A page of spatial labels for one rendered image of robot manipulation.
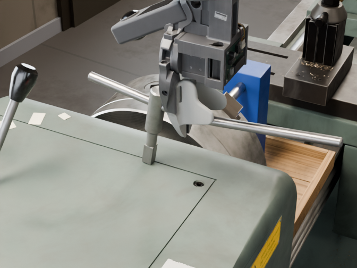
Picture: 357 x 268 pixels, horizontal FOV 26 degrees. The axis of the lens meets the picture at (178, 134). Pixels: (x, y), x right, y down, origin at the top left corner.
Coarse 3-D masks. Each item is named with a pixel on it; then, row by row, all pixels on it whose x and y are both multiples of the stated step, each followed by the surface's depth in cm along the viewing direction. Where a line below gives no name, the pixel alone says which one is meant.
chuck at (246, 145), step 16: (144, 80) 127; (112, 96) 129; (224, 112) 122; (240, 112) 124; (208, 128) 118; (224, 128) 120; (224, 144) 118; (240, 144) 121; (256, 144) 124; (256, 160) 123
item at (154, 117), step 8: (152, 88) 96; (152, 96) 96; (152, 104) 96; (160, 104) 96; (152, 112) 97; (160, 112) 97; (152, 120) 98; (160, 120) 98; (152, 128) 98; (160, 128) 99; (152, 136) 100; (144, 144) 101; (152, 144) 101; (144, 152) 102; (152, 152) 101; (144, 160) 102; (152, 160) 102
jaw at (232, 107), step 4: (228, 96) 128; (228, 100) 127; (232, 100) 128; (236, 100) 128; (228, 104) 127; (232, 104) 127; (236, 104) 128; (240, 104) 128; (224, 108) 123; (228, 108) 124; (232, 108) 124; (236, 108) 127; (240, 108) 128; (228, 112) 123; (232, 112) 124; (236, 112) 124; (232, 116) 123
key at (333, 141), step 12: (108, 84) 99; (120, 84) 99; (132, 96) 98; (144, 96) 97; (216, 120) 94; (228, 120) 93; (264, 132) 91; (276, 132) 91; (288, 132) 90; (300, 132) 89; (312, 132) 89; (324, 144) 88; (336, 144) 87
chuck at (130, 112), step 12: (108, 108) 121; (120, 108) 119; (132, 108) 118; (144, 108) 117; (108, 120) 121; (120, 120) 120; (132, 120) 119; (144, 120) 117; (168, 120) 116; (168, 132) 117; (192, 132) 115; (204, 132) 116; (192, 144) 116; (204, 144) 115; (216, 144) 117
